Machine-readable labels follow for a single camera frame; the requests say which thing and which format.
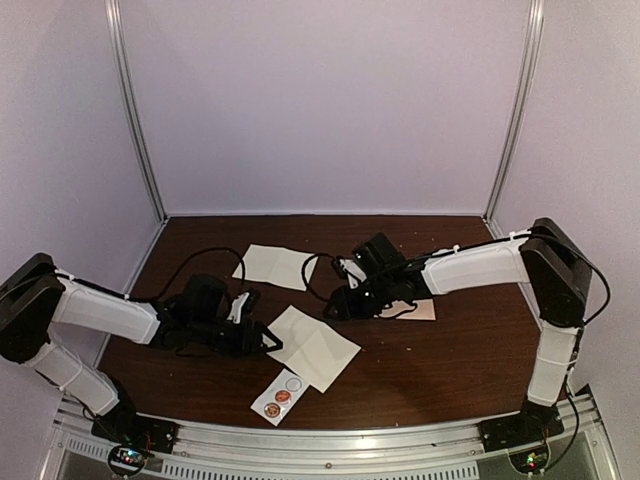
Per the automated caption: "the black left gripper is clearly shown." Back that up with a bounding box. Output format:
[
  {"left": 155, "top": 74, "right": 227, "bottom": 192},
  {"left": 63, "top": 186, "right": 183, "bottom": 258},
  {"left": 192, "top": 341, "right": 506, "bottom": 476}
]
[{"left": 190, "top": 315, "right": 282, "bottom": 359}]

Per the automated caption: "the right black camera cable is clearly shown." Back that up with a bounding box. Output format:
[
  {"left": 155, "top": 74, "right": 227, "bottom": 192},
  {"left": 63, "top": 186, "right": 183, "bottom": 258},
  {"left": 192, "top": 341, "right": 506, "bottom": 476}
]
[{"left": 299, "top": 252, "right": 346, "bottom": 301}]

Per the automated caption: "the aluminium frame post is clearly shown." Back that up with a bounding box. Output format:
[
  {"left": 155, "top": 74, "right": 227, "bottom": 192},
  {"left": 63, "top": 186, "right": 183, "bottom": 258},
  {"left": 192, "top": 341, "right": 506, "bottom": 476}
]
[
  {"left": 105, "top": 0, "right": 168, "bottom": 223},
  {"left": 483, "top": 0, "right": 545, "bottom": 225}
]

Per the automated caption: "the cream spare paper sheet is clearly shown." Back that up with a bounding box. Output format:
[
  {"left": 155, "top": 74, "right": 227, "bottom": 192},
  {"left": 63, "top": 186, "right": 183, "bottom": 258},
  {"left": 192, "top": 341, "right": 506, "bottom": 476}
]
[{"left": 232, "top": 244, "right": 317, "bottom": 291}]

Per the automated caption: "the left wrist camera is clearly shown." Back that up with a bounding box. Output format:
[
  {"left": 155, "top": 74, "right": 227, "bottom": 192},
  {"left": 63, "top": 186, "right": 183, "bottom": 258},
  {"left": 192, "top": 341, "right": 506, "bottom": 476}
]
[{"left": 226, "top": 289, "right": 261, "bottom": 324}]

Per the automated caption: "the left black camera cable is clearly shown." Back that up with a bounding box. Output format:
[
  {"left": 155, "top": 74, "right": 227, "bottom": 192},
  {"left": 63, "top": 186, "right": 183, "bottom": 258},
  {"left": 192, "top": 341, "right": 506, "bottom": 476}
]
[{"left": 157, "top": 248, "right": 251, "bottom": 306}]

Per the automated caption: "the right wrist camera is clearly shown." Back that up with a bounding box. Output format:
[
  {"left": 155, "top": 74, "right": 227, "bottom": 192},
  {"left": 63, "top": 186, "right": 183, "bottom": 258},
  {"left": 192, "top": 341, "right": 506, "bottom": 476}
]
[{"left": 332, "top": 256, "right": 366, "bottom": 289}]

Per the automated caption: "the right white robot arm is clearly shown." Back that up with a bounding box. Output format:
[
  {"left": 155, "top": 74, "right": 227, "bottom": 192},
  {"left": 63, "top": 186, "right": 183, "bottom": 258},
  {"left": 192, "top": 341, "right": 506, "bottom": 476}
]
[{"left": 323, "top": 218, "right": 595, "bottom": 442}]

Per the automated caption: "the left aluminium frame post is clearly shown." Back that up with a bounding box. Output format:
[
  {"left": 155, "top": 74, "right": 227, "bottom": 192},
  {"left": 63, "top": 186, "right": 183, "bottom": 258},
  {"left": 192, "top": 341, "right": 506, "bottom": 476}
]
[{"left": 105, "top": 0, "right": 168, "bottom": 223}]

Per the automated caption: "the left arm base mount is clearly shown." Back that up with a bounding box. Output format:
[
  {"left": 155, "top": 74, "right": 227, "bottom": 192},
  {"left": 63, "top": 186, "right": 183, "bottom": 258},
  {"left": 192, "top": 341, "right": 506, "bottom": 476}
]
[{"left": 83, "top": 399, "right": 178, "bottom": 479}]

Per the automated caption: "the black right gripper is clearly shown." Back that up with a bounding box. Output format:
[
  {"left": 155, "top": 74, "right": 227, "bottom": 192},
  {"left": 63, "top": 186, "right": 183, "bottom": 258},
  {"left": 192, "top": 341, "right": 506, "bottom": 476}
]
[{"left": 324, "top": 272, "right": 396, "bottom": 322}]

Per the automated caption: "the sticker sheet with seals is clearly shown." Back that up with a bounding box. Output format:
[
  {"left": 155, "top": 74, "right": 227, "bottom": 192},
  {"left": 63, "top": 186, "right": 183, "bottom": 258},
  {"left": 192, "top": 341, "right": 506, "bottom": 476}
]
[{"left": 251, "top": 369, "right": 309, "bottom": 426}]

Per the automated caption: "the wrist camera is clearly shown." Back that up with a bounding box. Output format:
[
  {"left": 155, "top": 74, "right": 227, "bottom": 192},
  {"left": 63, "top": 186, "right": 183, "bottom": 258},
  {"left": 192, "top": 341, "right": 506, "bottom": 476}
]
[
  {"left": 226, "top": 289, "right": 261, "bottom": 324},
  {"left": 332, "top": 256, "right": 366, "bottom": 289}
]

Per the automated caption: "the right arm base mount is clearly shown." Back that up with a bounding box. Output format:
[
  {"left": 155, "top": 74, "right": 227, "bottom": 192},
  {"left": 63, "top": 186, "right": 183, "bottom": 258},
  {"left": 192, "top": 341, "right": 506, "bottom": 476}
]
[{"left": 478, "top": 399, "right": 565, "bottom": 476}]

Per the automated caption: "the black camera cable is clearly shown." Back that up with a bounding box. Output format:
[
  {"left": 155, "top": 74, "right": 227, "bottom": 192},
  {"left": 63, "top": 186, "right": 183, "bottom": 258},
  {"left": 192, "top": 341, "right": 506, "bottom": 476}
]
[
  {"left": 157, "top": 248, "right": 251, "bottom": 306},
  {"left": 299, "top": 252, "right": 346, "bottom": 301}
]

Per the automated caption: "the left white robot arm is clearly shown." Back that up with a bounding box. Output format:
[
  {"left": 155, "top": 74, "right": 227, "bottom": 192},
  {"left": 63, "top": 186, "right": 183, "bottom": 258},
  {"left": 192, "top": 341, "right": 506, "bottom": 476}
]
[{"left": 1, "top": 253, "right": 283, "bottom": 444}]

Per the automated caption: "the front aluminium rail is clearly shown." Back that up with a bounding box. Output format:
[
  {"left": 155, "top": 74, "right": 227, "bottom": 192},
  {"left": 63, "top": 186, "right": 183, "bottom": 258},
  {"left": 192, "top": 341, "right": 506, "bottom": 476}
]
[{"left": 36, "top": 394, "right": 622, "bottom": 479}]

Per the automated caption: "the cream letter paper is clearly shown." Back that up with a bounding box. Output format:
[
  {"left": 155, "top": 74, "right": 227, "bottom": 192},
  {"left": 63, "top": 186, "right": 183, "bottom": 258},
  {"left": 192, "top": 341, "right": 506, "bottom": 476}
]
[{"left": 269, "top": 306, "right": 361, "bottom": 393}]

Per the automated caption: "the cream envelope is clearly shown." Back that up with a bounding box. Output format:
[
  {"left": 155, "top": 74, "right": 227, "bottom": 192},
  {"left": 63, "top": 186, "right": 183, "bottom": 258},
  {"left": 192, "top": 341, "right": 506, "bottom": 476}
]
[{"left": 379, "top": 299, "right": 436, "bottom": 321}]

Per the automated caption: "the right aluminium frame post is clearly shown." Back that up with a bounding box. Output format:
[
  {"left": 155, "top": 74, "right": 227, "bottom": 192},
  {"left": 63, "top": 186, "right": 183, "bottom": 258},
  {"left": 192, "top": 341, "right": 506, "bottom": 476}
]
[{"left": 483, "top": 0, "right": 545, "bottom": 225}]

